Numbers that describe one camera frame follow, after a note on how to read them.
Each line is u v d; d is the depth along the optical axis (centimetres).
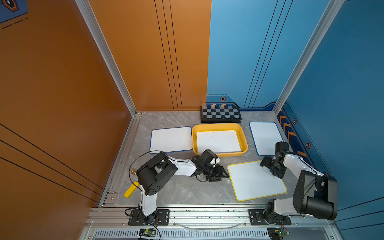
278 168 73
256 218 72
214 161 75
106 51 85
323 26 76
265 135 107
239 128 103
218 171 77
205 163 73
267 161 83
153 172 51
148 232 72
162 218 74
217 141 103
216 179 79
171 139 105
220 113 116
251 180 130
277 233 71
